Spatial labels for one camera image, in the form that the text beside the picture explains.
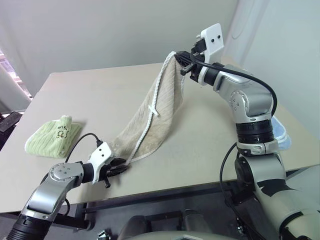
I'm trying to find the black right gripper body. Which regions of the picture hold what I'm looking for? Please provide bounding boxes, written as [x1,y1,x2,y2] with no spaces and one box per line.
[179,50,201,81]

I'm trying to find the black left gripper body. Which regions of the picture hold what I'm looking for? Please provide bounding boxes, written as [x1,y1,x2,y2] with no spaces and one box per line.
[99,161,114,189]

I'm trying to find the beige towel with white cord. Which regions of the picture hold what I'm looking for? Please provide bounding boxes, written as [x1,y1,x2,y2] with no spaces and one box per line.
[109,50,187,165]

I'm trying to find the green folded towel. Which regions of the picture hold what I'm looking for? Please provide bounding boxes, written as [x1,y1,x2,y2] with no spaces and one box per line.
[24,114,85,159]

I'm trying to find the blue towel with white trim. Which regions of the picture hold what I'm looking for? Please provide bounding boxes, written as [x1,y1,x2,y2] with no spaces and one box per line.
[271,116,292,151]

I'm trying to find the grey robot body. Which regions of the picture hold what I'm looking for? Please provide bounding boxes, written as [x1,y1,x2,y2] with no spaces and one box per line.
[129,228,218,240]

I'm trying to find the black object beside table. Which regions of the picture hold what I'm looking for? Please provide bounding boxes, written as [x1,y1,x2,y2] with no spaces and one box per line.
[0,111,21,133]

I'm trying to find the white window blinds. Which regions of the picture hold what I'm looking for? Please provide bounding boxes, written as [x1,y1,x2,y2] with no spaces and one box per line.
[0,48,32,101]

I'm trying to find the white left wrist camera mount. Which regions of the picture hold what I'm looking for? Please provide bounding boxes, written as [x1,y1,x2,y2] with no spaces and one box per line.
[88,141,113,185]

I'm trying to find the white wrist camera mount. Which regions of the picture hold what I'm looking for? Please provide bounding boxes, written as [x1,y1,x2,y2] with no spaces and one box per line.
[198,22,224,86]
[88,141,113,185]

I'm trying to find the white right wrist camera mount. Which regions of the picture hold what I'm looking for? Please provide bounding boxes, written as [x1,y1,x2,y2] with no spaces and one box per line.
[198,22,224,86]

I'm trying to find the black table frame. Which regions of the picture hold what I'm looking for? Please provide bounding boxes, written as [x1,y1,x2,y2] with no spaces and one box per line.
[53,169,312,231]

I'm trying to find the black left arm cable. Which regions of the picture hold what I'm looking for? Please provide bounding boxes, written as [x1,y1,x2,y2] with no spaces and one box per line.
[65,133,103,163]

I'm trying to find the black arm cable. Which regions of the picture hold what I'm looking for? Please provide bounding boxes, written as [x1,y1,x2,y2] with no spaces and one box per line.
[193,59,278,216]
[65,133,103,163]

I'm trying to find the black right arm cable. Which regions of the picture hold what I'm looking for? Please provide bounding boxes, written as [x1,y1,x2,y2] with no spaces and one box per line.
[193,59,278,216]

